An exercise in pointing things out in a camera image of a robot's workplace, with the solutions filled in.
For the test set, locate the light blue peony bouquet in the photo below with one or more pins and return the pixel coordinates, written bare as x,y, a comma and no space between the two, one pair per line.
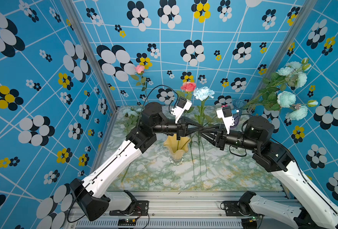
275,97

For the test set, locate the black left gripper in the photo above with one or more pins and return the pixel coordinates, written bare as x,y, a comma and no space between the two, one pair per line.
182,129

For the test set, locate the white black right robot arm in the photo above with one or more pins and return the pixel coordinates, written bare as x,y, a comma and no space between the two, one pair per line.
317,211

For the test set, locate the aluminium frame post right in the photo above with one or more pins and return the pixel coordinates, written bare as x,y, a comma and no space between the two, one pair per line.
274,27

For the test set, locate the red rose stem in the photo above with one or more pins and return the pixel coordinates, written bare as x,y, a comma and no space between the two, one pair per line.
185,93

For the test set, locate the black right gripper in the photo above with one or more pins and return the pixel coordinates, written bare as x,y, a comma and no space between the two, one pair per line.
221,136

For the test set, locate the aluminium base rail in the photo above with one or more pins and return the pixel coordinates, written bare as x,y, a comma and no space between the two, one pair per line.
179,210

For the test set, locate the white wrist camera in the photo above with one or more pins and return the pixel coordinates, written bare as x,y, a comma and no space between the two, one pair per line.
227,116
181,106

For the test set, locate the purple tinted glass vase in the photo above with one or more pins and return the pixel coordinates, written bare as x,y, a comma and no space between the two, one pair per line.
238,105

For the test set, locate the aluminium frame post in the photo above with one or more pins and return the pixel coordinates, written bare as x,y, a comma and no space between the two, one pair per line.
274,27
72,14

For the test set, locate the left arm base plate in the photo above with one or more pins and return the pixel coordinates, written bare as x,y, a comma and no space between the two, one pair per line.
138,208

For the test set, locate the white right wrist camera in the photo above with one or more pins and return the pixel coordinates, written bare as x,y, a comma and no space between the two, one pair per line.
227,116

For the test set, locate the green circuit board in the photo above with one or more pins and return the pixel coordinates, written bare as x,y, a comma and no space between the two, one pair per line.
127,223

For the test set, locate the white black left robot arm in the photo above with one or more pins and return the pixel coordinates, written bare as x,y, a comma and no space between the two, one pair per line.
91,194

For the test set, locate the yellow beige vase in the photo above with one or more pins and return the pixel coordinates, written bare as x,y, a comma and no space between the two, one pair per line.
177,148

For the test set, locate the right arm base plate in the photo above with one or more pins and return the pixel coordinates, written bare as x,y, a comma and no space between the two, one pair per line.
234,208

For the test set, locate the blue carnation stem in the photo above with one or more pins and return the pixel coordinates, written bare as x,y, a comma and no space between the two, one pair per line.
200,158
192,159
203,94

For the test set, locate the aluminium frame post left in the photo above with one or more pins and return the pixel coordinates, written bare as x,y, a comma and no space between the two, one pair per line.
72,14

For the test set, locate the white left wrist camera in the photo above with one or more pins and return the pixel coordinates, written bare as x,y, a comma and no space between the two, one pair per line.
181,106

